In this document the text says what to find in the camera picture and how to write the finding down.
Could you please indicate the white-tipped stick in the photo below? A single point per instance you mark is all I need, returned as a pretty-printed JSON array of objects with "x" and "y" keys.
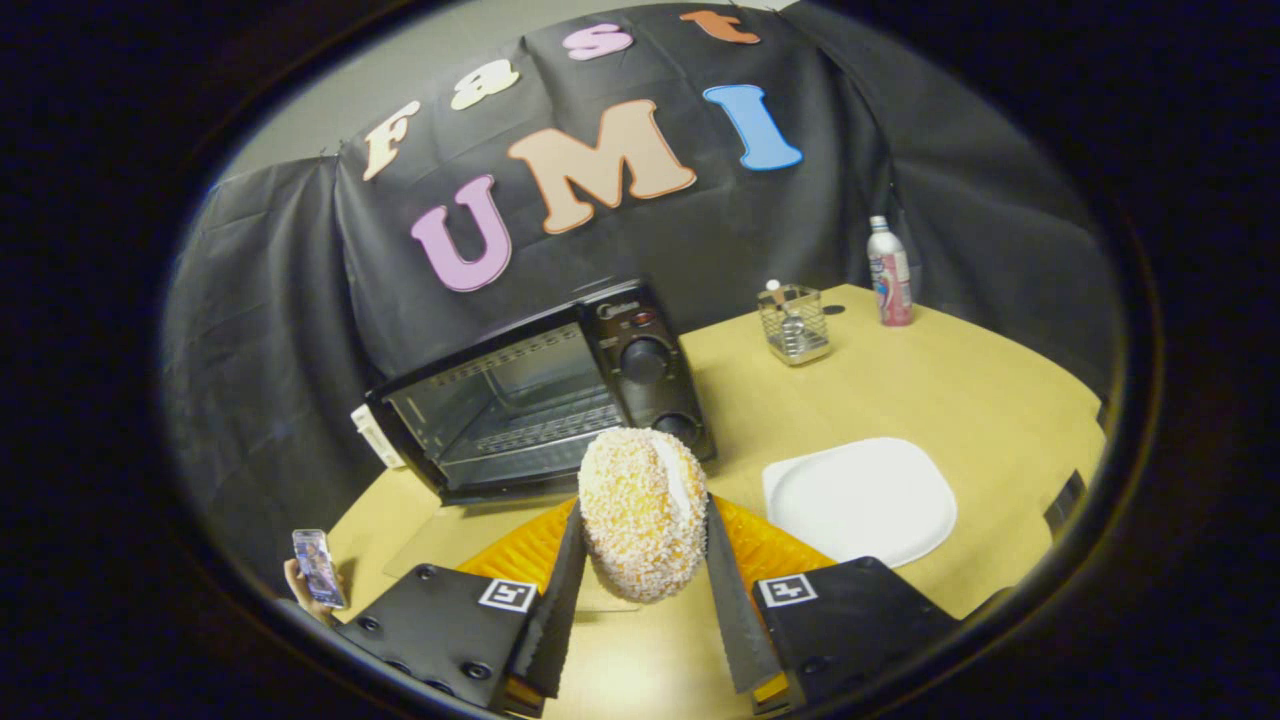
[{"x": 775, "y": 290}]

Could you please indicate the white bread toaster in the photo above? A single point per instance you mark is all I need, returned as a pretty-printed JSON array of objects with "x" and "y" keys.
[{"x": 375, "y": 435}]

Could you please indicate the black block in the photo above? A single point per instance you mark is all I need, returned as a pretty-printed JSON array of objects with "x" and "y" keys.
[{"x": 1064, "y": 505}]

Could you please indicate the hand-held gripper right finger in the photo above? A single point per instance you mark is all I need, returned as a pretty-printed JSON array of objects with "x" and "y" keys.
[{"x": 735, "y": 610}]

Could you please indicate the sugar-coated bread roll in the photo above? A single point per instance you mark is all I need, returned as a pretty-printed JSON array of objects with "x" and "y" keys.
[{"x": 640, "y": 520}]

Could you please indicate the white plate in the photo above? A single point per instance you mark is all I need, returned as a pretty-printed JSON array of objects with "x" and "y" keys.
[{"x": 860, "y": 500}]

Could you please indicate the smartphone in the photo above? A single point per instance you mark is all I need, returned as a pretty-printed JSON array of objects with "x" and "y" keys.
[{"x": 320, "y": 568}]

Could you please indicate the black toaster oven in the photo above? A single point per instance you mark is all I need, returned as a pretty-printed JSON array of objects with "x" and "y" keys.
[{"x": 650, "y": 365}]

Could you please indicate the pink and white bottle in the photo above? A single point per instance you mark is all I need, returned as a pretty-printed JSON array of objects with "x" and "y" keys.
[{"x": 890, "y": 280}]

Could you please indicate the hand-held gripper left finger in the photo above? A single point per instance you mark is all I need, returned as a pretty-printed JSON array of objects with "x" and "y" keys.
[{"x": 560, "y": 610}]

